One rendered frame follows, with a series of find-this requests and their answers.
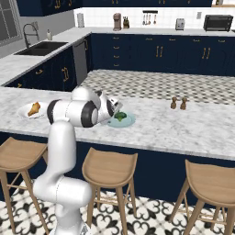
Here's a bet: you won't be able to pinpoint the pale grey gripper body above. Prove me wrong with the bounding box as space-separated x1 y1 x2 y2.
110 97 124 117

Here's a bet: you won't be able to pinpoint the green broccoli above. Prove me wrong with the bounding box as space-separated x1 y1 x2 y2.
114 111 128 123

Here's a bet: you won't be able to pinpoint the chicken drumstick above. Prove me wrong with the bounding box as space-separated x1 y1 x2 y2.
27 101 42 118

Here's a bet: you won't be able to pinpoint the light blue plate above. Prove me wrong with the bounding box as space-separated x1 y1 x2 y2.
106 110 137 129

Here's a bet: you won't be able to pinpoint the brown wooden shaker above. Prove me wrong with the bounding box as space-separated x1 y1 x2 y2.
179 96 188 111
170 96 178 110

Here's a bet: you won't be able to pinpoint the grey dishwasher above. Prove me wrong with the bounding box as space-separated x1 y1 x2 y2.
72 39 89 86

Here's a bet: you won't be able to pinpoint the wooden bar stool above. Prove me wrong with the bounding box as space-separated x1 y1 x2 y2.
0 136 50 235
168 159 235 235
81 147 139 235

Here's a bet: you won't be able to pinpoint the navy base cupboards under sink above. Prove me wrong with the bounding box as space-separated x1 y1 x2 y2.
4 45 78 93

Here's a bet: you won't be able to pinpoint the navy island base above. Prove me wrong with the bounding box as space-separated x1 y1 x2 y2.
0 130 235 209

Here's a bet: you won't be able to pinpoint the brown coffee machine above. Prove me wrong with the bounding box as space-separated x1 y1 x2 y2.
112 12 123 32

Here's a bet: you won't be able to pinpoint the navy base cupboards long run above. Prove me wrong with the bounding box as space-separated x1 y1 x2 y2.
84 32 235 78

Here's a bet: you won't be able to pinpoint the white paper towel roll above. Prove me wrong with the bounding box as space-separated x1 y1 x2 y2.
76 12 85 28

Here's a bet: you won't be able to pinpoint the white plate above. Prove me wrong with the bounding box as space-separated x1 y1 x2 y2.
17 102 50 120

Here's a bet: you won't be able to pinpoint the black sink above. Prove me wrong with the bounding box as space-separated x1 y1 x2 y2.
13 40 69 57

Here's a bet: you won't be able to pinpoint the silver toaster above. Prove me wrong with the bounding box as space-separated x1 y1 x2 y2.
174 17 186 31

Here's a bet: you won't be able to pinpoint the dark metal tap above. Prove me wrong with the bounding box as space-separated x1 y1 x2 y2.
22 23 41 50

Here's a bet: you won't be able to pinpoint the black toaster oven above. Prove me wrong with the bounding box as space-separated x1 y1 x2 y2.
203 14 235 33

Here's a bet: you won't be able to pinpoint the window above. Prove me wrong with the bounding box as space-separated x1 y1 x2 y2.
0 0 23 48

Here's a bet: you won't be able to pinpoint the rail with hanging tools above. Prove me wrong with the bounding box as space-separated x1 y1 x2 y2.
141 9 159 27

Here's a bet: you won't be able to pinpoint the navy wall cupboards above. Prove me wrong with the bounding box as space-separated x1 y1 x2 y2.
16 0 214 17

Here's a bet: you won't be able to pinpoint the wooden wall shelf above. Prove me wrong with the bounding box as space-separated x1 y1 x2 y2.
210 0 235 8

